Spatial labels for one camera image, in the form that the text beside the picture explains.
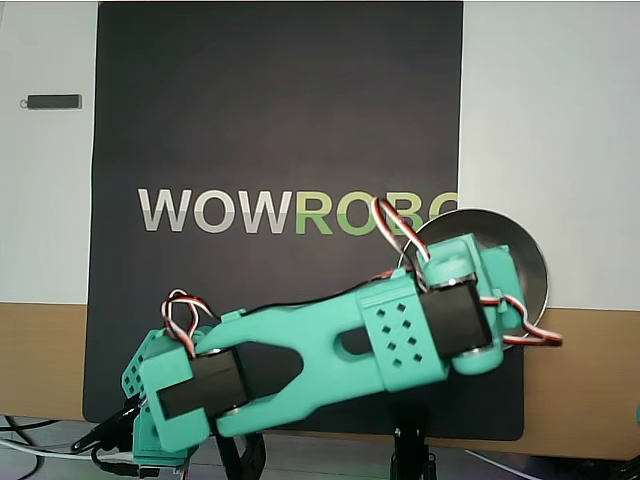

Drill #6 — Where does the red white black servo cable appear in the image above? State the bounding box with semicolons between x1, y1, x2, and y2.
480;293;565;350
162;288;214;360
377;197;432;262

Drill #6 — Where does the black mat with wowrobo print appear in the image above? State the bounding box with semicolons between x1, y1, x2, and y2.
82;0;526;442

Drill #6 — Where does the black floor cable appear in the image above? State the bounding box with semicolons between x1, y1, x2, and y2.
0;413;64;437

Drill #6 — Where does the white paper sheet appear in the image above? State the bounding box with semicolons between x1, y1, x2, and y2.
0;0;640;312

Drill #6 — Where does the black table clamp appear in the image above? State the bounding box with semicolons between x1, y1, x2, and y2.
72;403;144;454
214;432;269;480

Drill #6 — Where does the metal bowl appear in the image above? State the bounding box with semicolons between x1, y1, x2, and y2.
397;207;550;351

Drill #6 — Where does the black usb stick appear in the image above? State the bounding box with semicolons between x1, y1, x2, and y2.
19;93;84;111

